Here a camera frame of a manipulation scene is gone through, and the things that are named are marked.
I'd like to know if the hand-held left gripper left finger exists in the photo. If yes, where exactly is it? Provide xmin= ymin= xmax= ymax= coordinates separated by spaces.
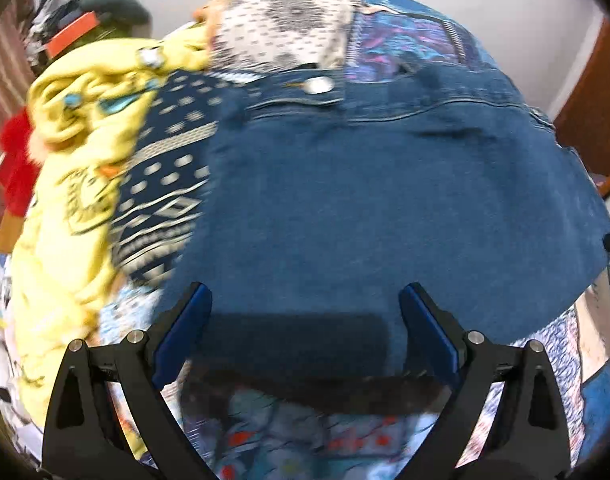
xmin=42 ymin=282 xmax=216 ymax=480

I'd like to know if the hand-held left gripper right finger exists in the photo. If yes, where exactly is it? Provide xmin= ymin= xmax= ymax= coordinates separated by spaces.
xmin=399 ymin=282 xmax=572 ymax=480

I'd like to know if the blue denim jacket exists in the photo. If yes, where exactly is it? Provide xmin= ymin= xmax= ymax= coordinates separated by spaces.
xmin=157 ymin=67 xmax=610 ymax=396

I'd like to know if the pile of clothes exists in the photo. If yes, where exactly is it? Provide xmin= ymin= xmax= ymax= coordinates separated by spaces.
xmin=25 ymin=0 xmax=91 ymax=68

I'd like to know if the wooden door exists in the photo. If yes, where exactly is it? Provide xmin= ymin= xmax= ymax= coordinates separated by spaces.
xmin=552 ymin=20 xmax=610 ymax=198

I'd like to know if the yellow printed cloth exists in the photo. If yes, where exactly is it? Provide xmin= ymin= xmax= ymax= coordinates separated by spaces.
xmin=8 ymin=25 xmax=211 ymax=461

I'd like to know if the brown cardboard piece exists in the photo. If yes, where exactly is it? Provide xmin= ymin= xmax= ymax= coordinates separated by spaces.
xmin=0 ymin=210 xmax=26 ymax=253

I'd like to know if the red plush toy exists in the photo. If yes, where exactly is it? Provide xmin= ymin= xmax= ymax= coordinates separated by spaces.
xmin=0 ymin=107 xmax=48 ymax=221

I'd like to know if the green patterned cloth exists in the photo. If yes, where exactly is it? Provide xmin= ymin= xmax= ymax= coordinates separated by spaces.
xmin=55 ymin=22 xmax=136 ymax=58

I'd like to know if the striped red curtain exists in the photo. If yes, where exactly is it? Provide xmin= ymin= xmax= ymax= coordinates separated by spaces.
xmin=0 ymin=0 xmax=41 ymax=126

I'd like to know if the orange box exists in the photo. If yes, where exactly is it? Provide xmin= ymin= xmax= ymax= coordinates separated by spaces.
xmin=42 ymin=12 xmax=101 ymax=58

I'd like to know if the blue patchwork blanket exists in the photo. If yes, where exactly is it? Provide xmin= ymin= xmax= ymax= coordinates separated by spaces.
xmin=98 ymin=0 xmax=610 ymax=480

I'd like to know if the dark green plush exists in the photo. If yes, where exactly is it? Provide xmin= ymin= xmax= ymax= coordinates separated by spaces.
xmin=80 ymin=0 xmax=152 ymax=28

